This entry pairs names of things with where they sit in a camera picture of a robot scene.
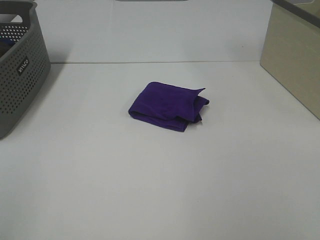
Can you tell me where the blue towel in basket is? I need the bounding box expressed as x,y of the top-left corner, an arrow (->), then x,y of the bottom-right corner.
0,38 -> 16,46

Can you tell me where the purple towel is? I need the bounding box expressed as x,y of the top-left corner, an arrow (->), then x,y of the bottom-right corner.
128,81 -> 210,132

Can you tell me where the grey perforated plastic basket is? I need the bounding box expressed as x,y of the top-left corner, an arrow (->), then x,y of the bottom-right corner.
0,0 -> 51,138

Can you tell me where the beige plastic bin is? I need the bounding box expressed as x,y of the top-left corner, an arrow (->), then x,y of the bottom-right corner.
260,0 -> 320,118

